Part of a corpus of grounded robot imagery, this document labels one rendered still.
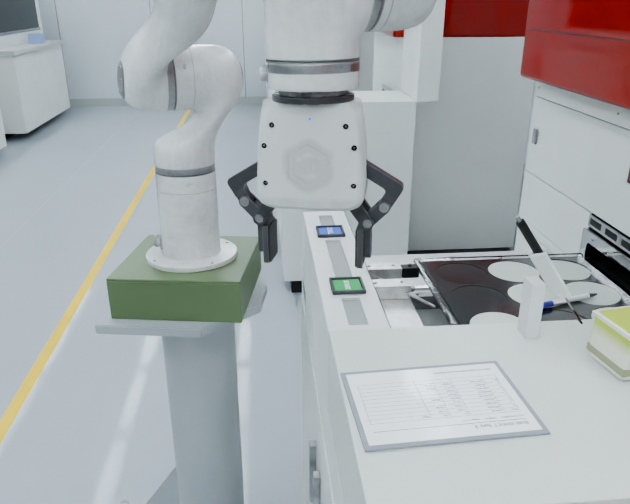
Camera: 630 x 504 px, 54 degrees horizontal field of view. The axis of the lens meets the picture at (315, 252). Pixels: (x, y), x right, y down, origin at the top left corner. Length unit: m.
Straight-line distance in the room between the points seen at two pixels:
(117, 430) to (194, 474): 0.85
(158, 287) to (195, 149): 0.28
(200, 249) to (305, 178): 0.73
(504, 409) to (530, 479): 0.11
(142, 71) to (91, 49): 8.03
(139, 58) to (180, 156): 0.19
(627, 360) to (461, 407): 0.22
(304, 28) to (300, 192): 0.14
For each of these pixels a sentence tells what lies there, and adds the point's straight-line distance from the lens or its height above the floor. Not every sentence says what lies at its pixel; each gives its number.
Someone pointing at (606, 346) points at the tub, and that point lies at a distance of 0.89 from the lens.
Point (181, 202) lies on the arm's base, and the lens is 1.24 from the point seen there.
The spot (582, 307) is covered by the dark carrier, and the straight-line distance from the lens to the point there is 1.21.
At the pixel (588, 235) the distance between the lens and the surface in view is 1.47.
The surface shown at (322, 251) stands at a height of 0.96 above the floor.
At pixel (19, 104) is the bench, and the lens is 7.19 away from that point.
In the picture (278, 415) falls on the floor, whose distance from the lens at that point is 2.34.
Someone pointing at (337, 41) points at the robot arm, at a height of 1.38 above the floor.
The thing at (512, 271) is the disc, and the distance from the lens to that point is 1.31.
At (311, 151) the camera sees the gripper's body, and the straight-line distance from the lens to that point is 0.56.
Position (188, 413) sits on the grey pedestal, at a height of 0.56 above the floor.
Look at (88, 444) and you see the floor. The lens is 2.34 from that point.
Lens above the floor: 1.42
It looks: 23 degrees down
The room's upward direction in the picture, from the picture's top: straight up
